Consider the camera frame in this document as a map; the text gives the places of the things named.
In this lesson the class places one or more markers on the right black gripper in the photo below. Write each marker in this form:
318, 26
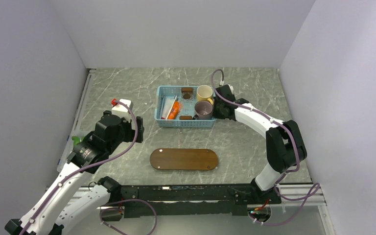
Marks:
215, 113

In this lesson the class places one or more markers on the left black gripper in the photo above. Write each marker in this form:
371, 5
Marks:
130, 135

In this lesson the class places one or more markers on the clear acrylic toothbrush holder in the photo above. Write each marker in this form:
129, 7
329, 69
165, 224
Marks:
186, 106

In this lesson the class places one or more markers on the orange toothpaste tube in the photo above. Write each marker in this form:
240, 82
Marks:
174, 110

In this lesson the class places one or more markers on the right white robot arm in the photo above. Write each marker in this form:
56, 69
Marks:
285, 148

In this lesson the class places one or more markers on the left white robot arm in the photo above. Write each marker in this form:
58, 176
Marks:
51, 215

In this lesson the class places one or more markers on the brown oval wooden tray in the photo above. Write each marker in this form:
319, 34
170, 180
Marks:
183, 159

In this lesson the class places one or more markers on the white red toothpaste tube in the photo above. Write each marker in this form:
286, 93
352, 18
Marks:
166, 106

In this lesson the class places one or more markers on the purple mug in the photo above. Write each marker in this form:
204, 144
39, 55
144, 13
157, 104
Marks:
203, 110

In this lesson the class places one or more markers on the yellow mug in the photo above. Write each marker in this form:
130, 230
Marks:
204, 93

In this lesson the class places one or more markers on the blue plastic basket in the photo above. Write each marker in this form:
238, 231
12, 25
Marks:
172, 91

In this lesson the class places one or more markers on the green white object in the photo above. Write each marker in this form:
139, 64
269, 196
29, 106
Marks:
76, 140

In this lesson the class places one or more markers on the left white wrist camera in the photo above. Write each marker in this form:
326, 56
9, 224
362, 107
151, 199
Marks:
119, 108

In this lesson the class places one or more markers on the black base frame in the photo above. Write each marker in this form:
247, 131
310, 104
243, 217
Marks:
233, 199

